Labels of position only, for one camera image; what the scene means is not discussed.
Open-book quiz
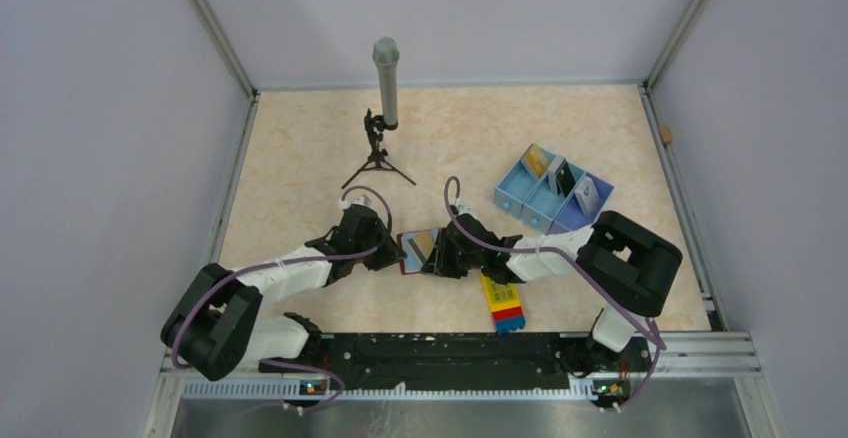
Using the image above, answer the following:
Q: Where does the yellow red blue toy block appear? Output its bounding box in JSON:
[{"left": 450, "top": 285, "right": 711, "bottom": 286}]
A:
[{"left": 479, "top": 272, "right": 526, "bottom": 335}]

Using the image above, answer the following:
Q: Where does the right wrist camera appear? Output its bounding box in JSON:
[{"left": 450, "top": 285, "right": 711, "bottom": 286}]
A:
[{"left": 448, "top": 204, "right": 472, "bottom": 217}]

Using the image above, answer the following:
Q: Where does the black tripod stand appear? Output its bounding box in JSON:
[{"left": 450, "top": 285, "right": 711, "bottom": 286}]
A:
[{"left": 341, "top": 108, "right": 417, "bottom": 189}]

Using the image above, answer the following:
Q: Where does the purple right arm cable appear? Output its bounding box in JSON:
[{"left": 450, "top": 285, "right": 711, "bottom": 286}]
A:
[{"left": 442, "top": 176, "right": 668, "bottom": 410}]

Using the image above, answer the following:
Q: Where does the blue three-slot card box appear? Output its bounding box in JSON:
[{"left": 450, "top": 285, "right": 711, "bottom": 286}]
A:
[{"left": 493, "top": 145, "right": 615, "bottom": 234}]

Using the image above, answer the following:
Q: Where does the grey microphone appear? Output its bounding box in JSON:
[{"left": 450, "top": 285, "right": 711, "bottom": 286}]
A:
[{"left": 372, "top": 37, "right": 400, "bottom": 130}]

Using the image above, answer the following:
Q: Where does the red leather card holder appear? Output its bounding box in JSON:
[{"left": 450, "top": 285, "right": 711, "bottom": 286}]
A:
[{"left": 396, "top": 228, "right": 440, "bottom": 275}]

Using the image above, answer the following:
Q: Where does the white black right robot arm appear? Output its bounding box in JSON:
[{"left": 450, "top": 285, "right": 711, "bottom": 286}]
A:
[{"left": 409, "top": 210, "right": 683, "bottom": 370}]

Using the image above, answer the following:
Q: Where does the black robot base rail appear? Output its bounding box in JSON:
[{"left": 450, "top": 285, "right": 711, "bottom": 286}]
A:
[{"left": 294, "top": 332, "right": 651, "bottom": 392}]

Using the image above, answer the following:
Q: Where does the gold credit card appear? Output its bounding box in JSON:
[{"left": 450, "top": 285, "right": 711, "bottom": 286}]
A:
[
  {"left": 406, "top": 231, "right": 435, "bottom": 265},
  {"left": 522, "top": 144, "right": 551, "bottom": 179}
]

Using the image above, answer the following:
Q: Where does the small tan object on rail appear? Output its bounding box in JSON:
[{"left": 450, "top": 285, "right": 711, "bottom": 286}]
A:
[{"left": 658, "top": 126, "right": 674, "bottom": 146}]

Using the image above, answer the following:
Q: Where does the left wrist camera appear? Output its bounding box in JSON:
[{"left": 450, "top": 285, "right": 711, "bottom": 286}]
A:
[{"left": 339, "top": 195, "right": 371, "bottom": 210}]

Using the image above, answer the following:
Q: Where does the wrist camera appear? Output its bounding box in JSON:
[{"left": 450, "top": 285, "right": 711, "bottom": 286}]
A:
[
  {"left": 448, "top": 204, "right": 472, "bottom": 217},
  {"left": 339, "top": 195, "right": 371, "bottom": 210}
]

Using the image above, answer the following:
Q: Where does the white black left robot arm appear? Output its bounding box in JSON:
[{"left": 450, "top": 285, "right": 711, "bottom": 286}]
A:
[{"left": 160, "top": 203, "right": 406, "bottom": 381}]

